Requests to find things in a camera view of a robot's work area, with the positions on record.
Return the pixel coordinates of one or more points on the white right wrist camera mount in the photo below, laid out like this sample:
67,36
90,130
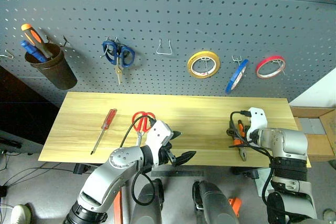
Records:
257,121

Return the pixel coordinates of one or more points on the cardboard box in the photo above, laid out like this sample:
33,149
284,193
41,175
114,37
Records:
323,140

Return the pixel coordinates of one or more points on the black table foot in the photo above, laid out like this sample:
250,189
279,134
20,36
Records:
81,169
246,173

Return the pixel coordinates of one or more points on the dark brown cup holder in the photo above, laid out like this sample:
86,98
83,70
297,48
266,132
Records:
57,72

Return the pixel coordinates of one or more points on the blue tape roll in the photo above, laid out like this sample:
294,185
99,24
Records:
234,75

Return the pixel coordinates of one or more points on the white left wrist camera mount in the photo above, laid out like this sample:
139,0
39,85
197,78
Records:
157,134

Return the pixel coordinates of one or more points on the orange strip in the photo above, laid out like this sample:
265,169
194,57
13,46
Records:
118,208

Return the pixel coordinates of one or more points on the black table crossbar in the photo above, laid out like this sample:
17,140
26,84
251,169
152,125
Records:
178,174

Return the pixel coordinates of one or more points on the orange plastic clip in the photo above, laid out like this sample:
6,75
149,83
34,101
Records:
235,205

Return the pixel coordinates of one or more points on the red tape roll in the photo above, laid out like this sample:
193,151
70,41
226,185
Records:
270,58

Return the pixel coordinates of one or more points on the white shoe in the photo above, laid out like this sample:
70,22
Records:
21,214

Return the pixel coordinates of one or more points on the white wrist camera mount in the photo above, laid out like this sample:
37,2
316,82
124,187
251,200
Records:
257,121
157,134

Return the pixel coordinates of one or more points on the yellow tape roll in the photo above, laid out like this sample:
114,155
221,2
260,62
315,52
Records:
189,64

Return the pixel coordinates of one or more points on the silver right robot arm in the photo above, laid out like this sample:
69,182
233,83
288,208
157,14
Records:
288,142

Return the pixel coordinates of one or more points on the metal pegboard hook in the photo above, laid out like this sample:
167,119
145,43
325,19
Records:
108,38
207,64
65,41
281,65
8,55
236,59

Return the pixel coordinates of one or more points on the grey pegboard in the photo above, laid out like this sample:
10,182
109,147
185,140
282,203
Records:
168,11

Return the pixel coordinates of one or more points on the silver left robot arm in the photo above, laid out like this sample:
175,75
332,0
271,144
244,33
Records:
105,176

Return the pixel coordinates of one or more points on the grey shoe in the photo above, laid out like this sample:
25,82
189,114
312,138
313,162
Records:
330,214

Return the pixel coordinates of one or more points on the dark cabinet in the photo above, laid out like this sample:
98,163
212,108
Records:
23,108

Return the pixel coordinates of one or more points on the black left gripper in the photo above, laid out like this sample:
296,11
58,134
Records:
166,154

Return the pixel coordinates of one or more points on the orange black pliers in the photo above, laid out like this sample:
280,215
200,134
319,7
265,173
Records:
244,154

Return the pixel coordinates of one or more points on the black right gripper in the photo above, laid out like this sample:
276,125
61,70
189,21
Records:
232,131

